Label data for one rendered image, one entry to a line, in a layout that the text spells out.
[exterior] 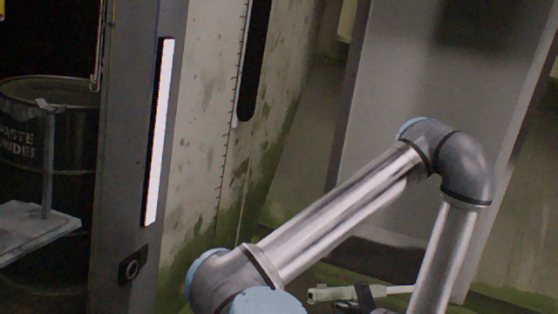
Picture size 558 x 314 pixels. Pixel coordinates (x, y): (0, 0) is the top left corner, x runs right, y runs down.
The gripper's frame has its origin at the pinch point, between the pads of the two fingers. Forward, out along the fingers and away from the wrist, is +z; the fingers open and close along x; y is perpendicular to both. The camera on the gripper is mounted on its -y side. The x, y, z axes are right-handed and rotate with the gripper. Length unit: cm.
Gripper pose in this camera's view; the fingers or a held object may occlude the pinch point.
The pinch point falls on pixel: (338, 302)
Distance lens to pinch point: 185.6
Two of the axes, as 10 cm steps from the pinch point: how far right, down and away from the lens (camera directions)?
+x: 8.7, 0.6, 4.9
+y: -0.4, 10.0, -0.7
